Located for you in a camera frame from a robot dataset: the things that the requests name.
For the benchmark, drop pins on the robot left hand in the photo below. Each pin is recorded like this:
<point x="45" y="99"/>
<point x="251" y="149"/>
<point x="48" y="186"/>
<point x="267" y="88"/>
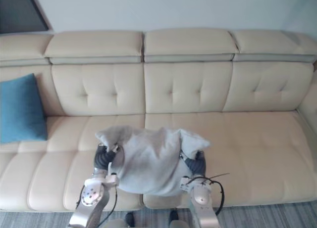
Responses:
<point x="104" y="158"/>

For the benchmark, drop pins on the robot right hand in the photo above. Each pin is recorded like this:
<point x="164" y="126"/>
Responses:
<point x="196" y="163"/>

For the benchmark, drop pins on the light grey cushion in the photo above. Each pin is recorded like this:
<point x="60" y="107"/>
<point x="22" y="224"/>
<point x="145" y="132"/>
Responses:
<point x="153" y="161"/>

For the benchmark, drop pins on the dark robot right foot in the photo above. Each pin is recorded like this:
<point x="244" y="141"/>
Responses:
<point x="174" y="215"/>

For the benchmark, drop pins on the dark robot foot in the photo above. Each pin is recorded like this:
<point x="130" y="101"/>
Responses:
<point x="174" y="215"/>
<point x="129" y="216"/>

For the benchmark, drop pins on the dark robot left foot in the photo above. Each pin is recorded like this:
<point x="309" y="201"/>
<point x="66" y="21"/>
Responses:
<point x="129" y="216"/>

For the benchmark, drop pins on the cream leather sofa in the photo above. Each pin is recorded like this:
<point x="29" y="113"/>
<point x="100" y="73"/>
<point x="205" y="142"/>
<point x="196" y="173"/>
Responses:
<point x="198" y="94"/>

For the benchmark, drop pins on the grey patterned rug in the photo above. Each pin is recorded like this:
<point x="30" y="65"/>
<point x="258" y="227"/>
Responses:
<point x="260" y="214"/>

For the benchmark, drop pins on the teal blue cushion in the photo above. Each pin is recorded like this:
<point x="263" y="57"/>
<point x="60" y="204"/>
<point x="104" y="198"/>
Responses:
<point x="19" y="109"/>

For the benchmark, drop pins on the dark framed window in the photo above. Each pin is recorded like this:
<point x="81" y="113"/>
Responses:
<point x="22" y="11"/>

